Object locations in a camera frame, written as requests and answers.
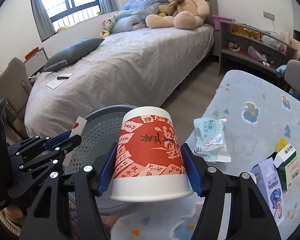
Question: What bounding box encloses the purple cartoon rabbit box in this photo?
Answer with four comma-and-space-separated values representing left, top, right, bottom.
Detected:
251, 157, 285, 226

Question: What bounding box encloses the pink storage box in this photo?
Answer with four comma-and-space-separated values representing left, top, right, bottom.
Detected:
212, 15, 236, 30

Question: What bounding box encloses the grey perforated trash basket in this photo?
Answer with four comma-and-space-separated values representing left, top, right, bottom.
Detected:
64, 105, 141, 216

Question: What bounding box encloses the large beige teddy bear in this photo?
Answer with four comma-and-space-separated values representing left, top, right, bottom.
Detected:
146, 0, 210, 30

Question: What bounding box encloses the grey bed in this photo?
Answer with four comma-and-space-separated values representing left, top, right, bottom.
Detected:
24, 0, 217, 137

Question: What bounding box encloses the yellow plastic bowl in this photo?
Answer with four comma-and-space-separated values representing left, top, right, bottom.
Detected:
276, 138, 288, 153

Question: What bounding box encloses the pink plastic bag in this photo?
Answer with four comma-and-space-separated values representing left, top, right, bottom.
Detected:
247, 46, 267, 62

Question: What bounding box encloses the green white medicine box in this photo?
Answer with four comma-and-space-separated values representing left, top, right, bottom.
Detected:
273, 144, 299, 191

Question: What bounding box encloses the black marker pen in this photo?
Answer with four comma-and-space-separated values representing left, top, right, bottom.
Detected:
57, 76, 69, 80

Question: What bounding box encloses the red white paper cup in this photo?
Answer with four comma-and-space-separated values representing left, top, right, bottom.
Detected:
109, 106, 193, 203

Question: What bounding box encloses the small green plush doll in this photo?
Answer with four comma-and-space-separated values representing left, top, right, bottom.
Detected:
100, 15, 116, 38

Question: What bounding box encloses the blue folded blanket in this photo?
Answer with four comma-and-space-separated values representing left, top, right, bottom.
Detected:
110, 0, 161, 34

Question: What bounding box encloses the window with black frame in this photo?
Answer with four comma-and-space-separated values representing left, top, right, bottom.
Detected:
41, 0, 103, 31

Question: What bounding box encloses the grey wooden shelf unit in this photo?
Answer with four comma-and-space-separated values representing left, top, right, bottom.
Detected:
218, 21, 296, 77

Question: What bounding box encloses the grey office chair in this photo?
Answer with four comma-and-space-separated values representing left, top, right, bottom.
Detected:
284, 60, 300, 95

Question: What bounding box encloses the red white playing card box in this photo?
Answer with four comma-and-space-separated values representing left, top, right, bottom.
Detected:
63, 116, 87, 166

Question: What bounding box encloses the grey curtain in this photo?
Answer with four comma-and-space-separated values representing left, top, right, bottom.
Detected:
30, 0, 56, 42

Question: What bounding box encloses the white paper sheet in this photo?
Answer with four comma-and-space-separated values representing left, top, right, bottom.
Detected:
46, 74, 72, 89

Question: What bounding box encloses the light blue wet-wipe packet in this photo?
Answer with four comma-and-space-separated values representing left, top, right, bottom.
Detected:
193, 118, 231, 163

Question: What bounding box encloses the beige chair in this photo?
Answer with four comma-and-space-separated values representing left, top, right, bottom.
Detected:
0, 57, 32, 139

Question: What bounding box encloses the dark grey pillow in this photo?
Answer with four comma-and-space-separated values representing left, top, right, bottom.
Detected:
43, 38, 104, 72

